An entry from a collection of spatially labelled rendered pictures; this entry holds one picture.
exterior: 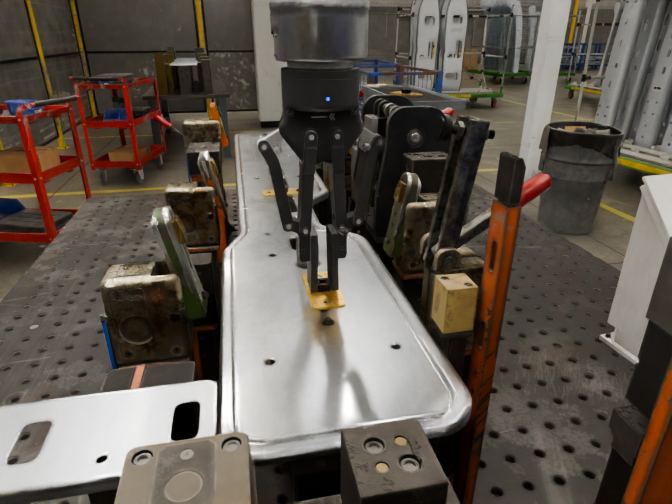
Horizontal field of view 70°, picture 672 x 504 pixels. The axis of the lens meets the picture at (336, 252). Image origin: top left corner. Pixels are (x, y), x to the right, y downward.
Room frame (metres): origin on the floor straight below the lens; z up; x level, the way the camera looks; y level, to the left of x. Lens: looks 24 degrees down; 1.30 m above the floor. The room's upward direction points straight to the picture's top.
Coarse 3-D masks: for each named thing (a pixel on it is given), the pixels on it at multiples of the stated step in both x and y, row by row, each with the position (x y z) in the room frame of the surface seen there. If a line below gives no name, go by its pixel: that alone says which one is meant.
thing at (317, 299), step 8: (320, 272) 0.53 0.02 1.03; (304, 280) 0.51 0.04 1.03; (320, 280) 0.50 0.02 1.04; (328, 280) 0.50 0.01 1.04; (320, 288) 0.48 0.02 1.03; (328, 288) 0.49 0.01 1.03; (312, 296) 0.47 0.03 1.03; (320, 296) 0.47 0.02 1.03; (328, 296) 0.47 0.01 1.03; (336, 296) 0.47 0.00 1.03; (312, 304) 0.46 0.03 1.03; (320, 304) 0.46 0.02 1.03; (328, 304) 0.46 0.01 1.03; (336, 304) 0.46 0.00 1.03; (344, 304) 0.46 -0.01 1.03
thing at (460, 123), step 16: (448, 128) 0.50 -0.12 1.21; (464, 128) 0.51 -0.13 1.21; (480, 128) 0.51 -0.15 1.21; (464, 144) 0.51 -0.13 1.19; (480, 144) 0.51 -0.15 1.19; (448, 160) 0.53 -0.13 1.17; (464, 160) 0.50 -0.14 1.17; (448, 176) 0.53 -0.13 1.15; (464, 176) 0.50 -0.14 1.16; (448, 192) 0.53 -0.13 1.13; (464, 192) 0.51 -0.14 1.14; (448, 208) 0.50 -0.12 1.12; (464, 208) 0.51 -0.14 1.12; (432, 224) 0.53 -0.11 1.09; (448, 224) 0.50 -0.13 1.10; (432, 240) 0.53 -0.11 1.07; (448, 240) 0.50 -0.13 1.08; (432, 256) 0.53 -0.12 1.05
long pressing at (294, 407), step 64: (256, 192) 0.95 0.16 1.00; (320, 192) 0.94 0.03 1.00; (256, 256) 0.64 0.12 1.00; (320, 256) 0.64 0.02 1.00; (256, 320) 0.47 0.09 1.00; (320, 320) 0.47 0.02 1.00; (384, 320) 0.47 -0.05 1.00; (256, 384) 0.36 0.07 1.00; (320, 384) 0.36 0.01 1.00; (384, 384) 0.36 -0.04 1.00; (448, 384) 0.35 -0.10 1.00; (256, 448) 0.28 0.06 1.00; (320, 448) 0.29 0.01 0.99
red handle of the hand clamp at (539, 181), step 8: (536, 176) 0.54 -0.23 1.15; (544, 176) 0.54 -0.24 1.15; (528, 184) 0.54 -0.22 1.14; (536, 184) 0.53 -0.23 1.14; (544, 184) 0.53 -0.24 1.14; (528, 192) 0.53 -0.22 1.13; (536, 192) 0.53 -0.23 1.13; (528, 200) 0.53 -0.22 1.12; (480, 216) 0.53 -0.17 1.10; (488, 216) 0.52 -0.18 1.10; (472, 224) 0.52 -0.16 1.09; (480, 224) 0.52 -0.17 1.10; (488, 224) 0.52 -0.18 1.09; (464, 232) 0.52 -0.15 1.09; (472, 232) 0.52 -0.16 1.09; (480, 232) 0.52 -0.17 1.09; (464, 240) 0.52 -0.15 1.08; (432, 248) 0.52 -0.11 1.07
